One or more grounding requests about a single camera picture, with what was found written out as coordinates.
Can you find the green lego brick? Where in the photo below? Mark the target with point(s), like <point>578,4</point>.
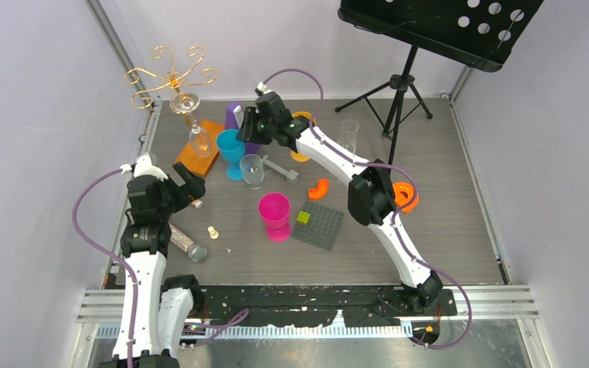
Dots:
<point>303,217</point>

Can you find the magenta plastic goblet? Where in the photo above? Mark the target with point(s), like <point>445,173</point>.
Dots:
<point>274,209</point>

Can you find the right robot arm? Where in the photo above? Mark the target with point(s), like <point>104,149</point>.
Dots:
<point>370,194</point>

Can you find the blue plastic goblet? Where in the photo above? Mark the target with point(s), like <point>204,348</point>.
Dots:
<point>232,150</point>

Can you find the clear wine glass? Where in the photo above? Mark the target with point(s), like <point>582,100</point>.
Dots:
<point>186,104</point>

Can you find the grey lego baseplate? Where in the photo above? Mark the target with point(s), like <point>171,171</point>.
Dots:
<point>323,227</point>

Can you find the small orange curved piece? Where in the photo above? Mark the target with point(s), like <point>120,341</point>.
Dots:
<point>320,190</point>

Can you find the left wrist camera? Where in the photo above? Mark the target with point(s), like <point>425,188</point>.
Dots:
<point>144,166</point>

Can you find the small clown figurine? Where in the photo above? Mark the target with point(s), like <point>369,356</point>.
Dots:
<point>197,203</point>

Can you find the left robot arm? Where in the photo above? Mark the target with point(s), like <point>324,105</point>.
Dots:
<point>154,307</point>

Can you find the cream chess pawn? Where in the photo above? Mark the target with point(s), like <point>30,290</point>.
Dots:
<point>213,233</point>

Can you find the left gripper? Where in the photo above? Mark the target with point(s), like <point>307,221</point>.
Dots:
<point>192,188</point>

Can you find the gold wire glass rack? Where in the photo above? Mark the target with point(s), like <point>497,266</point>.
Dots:
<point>176,81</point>

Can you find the orange plastic goblet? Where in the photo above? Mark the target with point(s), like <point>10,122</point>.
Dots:
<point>300,136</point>

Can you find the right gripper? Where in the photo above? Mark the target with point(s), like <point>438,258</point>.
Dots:
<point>247,133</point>

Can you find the glitter tube with cap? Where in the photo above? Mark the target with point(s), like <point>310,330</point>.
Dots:
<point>196,252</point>

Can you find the purple metronome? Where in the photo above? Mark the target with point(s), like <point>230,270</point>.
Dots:
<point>234,115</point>

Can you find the black music stand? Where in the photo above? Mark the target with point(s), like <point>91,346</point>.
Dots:
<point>478,34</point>

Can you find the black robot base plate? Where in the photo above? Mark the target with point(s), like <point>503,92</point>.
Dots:
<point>318,305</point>

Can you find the grey plastic bar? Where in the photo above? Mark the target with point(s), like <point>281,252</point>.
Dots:
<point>289,174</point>

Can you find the orange curved track piece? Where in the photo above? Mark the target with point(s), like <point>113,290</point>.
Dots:
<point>404,192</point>

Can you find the clear champagne flute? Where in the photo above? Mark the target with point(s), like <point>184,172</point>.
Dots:
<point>347,137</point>

